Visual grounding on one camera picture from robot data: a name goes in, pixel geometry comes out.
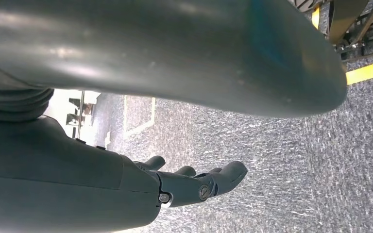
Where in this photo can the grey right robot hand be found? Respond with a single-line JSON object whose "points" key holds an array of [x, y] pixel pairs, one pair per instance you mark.
{"points": [[173, 48]]}

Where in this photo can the small white floor box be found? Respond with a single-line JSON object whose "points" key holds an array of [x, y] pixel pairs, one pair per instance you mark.
{"points": [[107, 140]]}

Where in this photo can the thin metal pole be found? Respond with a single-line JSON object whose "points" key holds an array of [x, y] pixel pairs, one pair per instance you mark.
{"points": [[80, 115]]}

